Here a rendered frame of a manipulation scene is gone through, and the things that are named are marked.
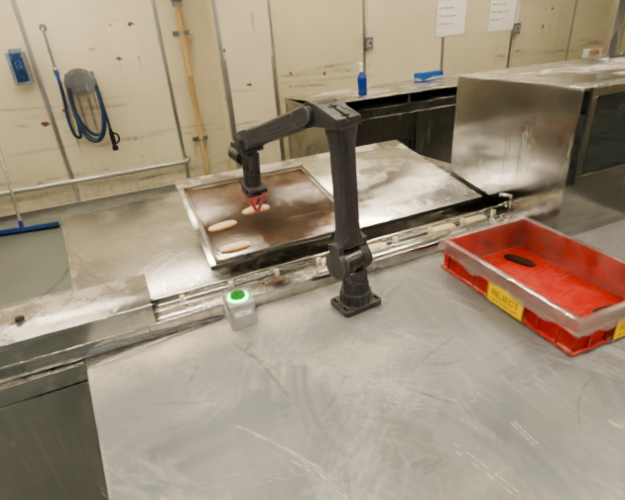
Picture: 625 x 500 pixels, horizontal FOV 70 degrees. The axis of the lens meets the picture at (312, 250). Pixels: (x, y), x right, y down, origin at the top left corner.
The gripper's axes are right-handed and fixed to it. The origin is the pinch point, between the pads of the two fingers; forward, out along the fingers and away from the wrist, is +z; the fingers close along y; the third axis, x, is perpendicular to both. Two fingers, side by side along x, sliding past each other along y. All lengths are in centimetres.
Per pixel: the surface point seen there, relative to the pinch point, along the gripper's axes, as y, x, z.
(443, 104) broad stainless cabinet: -120, 200, 29
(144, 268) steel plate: -4.6, -39.6, 14.9
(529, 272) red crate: 67, 59, 4
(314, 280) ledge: 38.9, 2.2, 5.0
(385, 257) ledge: 40.5, 26.1, 4.3
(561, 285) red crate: 76, 60, 3
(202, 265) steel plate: 5.1, -22.1, 13.5
